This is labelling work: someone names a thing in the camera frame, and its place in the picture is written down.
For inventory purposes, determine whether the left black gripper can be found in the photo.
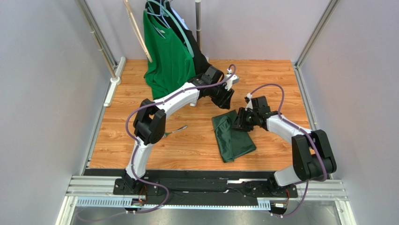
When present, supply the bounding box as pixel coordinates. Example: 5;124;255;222
209;82;235;111

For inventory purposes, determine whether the dark green cloth napkin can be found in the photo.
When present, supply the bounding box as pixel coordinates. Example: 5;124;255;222
212;110;257;163

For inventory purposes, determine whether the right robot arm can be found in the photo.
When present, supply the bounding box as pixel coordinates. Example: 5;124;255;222
232;96;337;196

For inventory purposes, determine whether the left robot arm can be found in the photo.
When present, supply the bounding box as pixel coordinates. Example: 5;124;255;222
113;64;239;195

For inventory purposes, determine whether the green t-shirt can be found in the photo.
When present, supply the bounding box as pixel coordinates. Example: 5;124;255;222
143;11;196;100

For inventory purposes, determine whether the silver fork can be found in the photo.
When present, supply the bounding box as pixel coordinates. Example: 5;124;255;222
163;125;188;138

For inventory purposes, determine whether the metal rack pole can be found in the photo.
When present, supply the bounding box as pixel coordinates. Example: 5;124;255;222
195;0;201;49

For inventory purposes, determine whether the teal clothes hanger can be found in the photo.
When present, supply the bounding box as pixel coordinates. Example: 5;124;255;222
145;0;195;58

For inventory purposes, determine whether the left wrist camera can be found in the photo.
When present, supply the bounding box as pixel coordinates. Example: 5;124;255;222
224;69;239;90

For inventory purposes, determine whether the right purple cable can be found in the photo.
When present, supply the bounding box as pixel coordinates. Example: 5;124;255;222
246;83;328;218

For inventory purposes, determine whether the purple cable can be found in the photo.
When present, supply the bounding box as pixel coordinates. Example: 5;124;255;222
125;64;237;214
246;83;328;218

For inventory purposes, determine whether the white corner pole bracket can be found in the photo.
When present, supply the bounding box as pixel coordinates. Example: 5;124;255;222
103;56;127;107

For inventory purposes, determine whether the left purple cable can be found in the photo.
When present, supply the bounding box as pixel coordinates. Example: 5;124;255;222
125;64;237;214

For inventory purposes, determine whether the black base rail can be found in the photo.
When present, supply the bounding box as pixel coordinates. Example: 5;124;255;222
83;169;298;207

